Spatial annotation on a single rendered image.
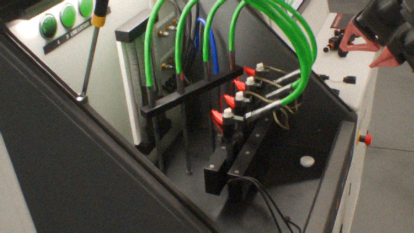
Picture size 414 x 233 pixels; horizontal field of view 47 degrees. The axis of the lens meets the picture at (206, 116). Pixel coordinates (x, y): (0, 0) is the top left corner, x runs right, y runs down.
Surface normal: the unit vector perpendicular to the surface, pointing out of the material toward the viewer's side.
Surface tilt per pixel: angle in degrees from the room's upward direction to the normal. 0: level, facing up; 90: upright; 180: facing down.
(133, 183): 90
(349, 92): 0
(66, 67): 90
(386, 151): 0
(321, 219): 0
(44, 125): 90
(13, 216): 90
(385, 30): 45
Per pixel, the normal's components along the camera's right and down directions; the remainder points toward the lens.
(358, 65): -0.06, -0.84
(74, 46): 0.92, 0.17
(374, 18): 0.39, -0.32
